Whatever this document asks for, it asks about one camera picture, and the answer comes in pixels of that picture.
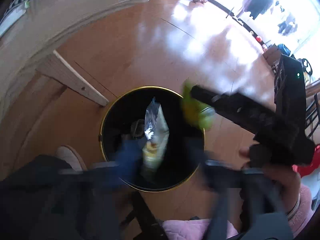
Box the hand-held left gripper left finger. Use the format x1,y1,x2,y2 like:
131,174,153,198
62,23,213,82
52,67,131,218
32,140,144,240

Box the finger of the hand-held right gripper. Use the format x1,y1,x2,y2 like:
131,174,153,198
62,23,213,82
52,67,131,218
190,85,279,140

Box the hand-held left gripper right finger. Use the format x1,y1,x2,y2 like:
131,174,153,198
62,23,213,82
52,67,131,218
200,151,295,240

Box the white yellow snack bag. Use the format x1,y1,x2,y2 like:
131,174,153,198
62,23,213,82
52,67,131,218
141,97,170,177

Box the yellow-green carton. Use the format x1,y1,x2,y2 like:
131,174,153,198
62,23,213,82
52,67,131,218
181,79,216,131

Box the black trash bin gold rim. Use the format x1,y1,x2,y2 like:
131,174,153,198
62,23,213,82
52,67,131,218
99,86,206,193

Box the person's right hand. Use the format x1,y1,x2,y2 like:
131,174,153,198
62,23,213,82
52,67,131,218
239,147,301,215

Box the black chair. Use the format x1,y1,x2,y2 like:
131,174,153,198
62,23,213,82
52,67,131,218
304,97,320,140

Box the cardboard box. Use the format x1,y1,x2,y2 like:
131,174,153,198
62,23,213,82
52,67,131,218
263,44,282,66

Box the person's white shoe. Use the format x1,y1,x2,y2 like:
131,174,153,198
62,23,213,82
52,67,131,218
55,145,87,172

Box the person's pink garment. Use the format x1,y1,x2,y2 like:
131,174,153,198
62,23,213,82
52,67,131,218
162,219,239,240

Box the white wooden table leg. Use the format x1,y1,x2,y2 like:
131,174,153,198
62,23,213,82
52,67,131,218
37,50,109,107

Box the person's dark pants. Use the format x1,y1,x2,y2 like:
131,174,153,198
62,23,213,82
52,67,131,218
0,154,120,240

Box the black metal frame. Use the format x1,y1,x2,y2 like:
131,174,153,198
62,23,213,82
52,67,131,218
120,191,168,240

